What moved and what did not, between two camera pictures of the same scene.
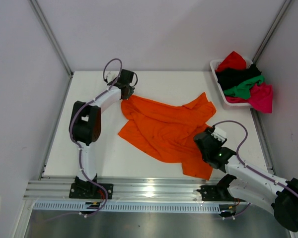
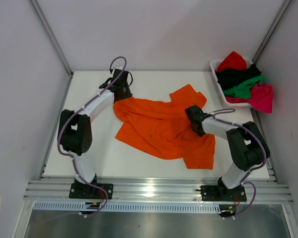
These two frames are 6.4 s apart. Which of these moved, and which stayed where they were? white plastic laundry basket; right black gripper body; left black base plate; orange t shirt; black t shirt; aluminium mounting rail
Moved: right black gripper body; orange t shirt
Stayed: white plastic laundry basket; aluminium mounting rail; left black base plate; black t shirt
